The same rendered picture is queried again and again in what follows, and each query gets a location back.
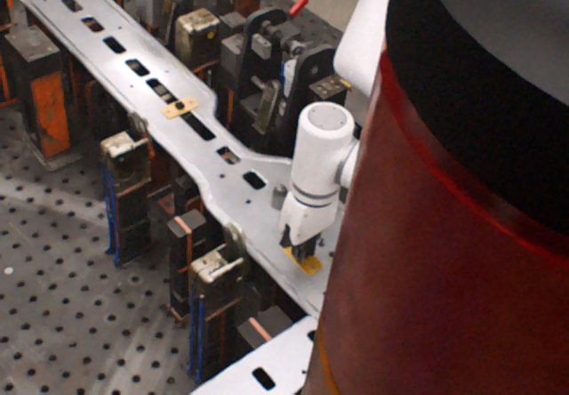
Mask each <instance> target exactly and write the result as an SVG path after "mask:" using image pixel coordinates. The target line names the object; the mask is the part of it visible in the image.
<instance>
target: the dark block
mask: <svg viewBox="0 0 569 395"><path fill-rule="evenodd" d="M348 89H349V87H348V86H347V85H344V84H343V83H342V82H341V81H340V80H339V79H337V78H336V76H335V75H330V76H328V77H327V78H326V79H324V80H322V81H318V82H316V83H314V84H312V85H310V86H309V89H308V97H307V102H306V108H307V107H308V105H310V104H313V103H317V102H330V103H334V104H337V105H340V107H342V108H343V109H344V104H345V100H346V99H347V95H348Z"/></svg>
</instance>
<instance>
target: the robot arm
mask: <svg viewBox="0 0 569 395"><path fill-rule="evenodd" d="M387 4H388V0H359V2H358V4H357V8H356V9H355V11H354V14H353V17H352V19H351V20H350V23H349V24H348V26H347V28H346V32H345V34H344V36H343V38H342V40H341V43H340V45H339V49H338V51H337V53H336V56H335V59H334V67H335V70H336V72H337V73H338V74H339V75H340V76H341V78H342V79H344V80H345V81H346V82H349V83H350V84H351V85H353V86H354V87H356V89H357V90H359V92H361V93H362V94H363V95H364V96H365V97H367V99H368V100H369V98H370V93H371V89H372V85H373V78H374V73H375V69H376V68H377V66H376V65H378V61H379V56H380V52H381V44H382V40H383V37H384V34H385V33H384V25H385V18H386V11H387ZM353 128H354V121H353V117H352V116H351V115H350V113H349V112H348V111H347V110H345V109H343V108H342V107H340V105H337V104H334V103H330V102H317V103H313V104H310V105H308V107H307V108H305V109H304V110H303V111H302V112H301V115H300V122H299V128H298V135H297V141H296V148H295V154H294V160H293V172H292V173H291V179H290V190H291V191H289V192H288V194H287V196H286V198H285V202H284V205H283V209H282V212H281V216H280V221H279V227H277V230H279V231H280V232H281V233H282V232H284V235H283V236H282V238H281V241H280V243H279V245H280V246H281V247H282V248H287V247H291V254H292V255H293V257H294V258H295V259H297V260H299V261H300V262H304V258H306V252H307V251H308V252H309V255H310V256H311V257H312V256H314V255H315V250H316V245H317V242H316V241H317V240H318V239H320V238H321V235H322V231H323V230H325V229H326V228H328V226H329V225H330V224H331V223H333V222H334V220H335V217H336V213H337V207H338V197H339V193H340V189H341V186H343V188H347V189H349V184H350V181H351V176H352V172H353V168H354V164H355V159H356V155H357V148H358V143H359V142H360V141H358V140H356V139H355V138H354V137H353V135H352V133H353Z"/></svg>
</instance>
